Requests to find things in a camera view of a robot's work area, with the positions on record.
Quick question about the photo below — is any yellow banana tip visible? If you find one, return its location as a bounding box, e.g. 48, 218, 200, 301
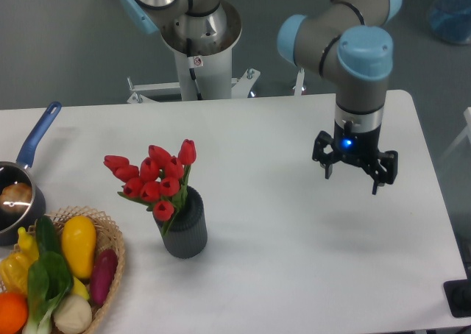
71, 277, 90, 301

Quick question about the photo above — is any yellow bell pepper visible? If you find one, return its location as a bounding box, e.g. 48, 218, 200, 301
1, 252, 32, 296

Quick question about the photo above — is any green bok choy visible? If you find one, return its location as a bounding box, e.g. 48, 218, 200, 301
22, 252, 73, 333

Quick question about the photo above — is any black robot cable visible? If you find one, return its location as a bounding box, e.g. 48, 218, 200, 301
185, 38, 203, 101

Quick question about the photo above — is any blue handled saucepan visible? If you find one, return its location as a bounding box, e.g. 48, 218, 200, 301
1, 102, 62, 246

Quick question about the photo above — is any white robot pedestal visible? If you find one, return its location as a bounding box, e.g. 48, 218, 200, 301
126, 50, 308, 104

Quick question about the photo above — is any woven wicker basket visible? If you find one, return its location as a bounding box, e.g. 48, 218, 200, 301
0, 205, 127, 334

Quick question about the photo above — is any blue translucent container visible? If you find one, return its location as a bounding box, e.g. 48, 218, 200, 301
428, 0, 470, 45

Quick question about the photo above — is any red tulip bouquet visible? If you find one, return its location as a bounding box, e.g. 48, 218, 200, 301
104, 139, 197, 236

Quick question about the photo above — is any white frame at right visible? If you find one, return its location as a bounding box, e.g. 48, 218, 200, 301
441, 107, 471, 160

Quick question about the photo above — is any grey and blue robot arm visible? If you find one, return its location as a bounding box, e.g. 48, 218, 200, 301
120, 0, 402, 187

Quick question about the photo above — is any small yellow gourd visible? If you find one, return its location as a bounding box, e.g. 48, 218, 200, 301
18, 227, 39, 262

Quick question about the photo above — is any beige garlic bulb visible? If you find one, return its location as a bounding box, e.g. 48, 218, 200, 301
53, 294, 92, 334

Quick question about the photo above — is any dark green cucumber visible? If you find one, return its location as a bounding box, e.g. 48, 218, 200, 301
35, 216, 62, 255

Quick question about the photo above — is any yellow squash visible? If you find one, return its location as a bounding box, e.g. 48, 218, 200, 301
61, 215, 96, 280

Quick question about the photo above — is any brown bread roll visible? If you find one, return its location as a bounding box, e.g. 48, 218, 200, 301
1, 182, 32, 214

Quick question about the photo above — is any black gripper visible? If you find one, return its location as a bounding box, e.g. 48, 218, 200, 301
312, 123, 398, 195

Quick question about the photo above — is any orange fruit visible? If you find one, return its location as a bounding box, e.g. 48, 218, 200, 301
1, 292, 28, 333

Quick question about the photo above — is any black device at edge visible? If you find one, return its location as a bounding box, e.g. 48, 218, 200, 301
443, 280, 470, 318

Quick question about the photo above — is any purple eggplant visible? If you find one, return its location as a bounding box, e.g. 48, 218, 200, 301
90, 249, 118, 306

